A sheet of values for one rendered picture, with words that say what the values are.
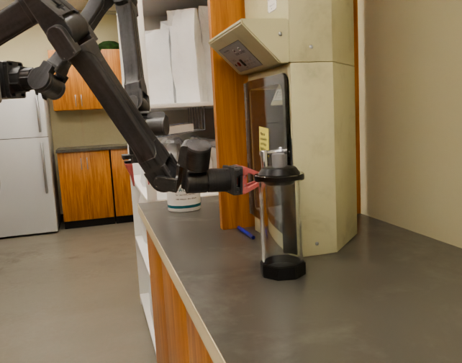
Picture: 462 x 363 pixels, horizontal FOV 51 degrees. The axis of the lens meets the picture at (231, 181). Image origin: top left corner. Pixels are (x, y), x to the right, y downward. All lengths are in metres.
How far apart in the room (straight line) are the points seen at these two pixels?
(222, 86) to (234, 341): 0.88
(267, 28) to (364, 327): 0.67
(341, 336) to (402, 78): 0.91
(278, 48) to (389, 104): 0.54
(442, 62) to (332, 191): 0.45
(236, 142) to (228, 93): 0.15
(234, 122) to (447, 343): 0.92
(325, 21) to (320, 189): 0.40
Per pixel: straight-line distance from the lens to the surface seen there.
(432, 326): 0.89
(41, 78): 1.68
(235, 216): 1.53
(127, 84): 1.55
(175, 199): 1.83
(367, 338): 0.83
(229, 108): 1.49
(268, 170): 1.02
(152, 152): 1.11
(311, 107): 1.18
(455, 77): 1.36
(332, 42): 1.22
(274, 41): 1.15
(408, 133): 1.51
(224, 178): 1.14
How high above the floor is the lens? 1.30
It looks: 8 degrees down
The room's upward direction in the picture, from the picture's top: 3 degrees counter-clockwise
